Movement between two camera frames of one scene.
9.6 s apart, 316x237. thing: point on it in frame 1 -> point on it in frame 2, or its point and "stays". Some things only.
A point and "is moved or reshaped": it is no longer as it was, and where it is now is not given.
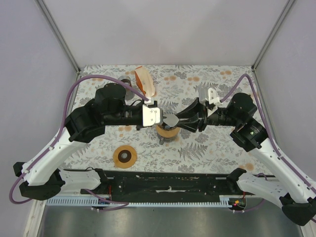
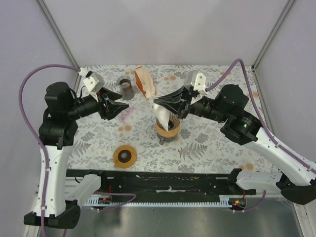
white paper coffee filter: x=171 y=120 is moved or reshaped
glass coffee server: x=168 y=141 stays
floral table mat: x=127 y=148 stays
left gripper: x=140 y=104 -> x=112 y=108
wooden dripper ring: x=167 y=133 stays
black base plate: x=120 y=182 stays
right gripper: x=191 y=111 -> x=173 y=102
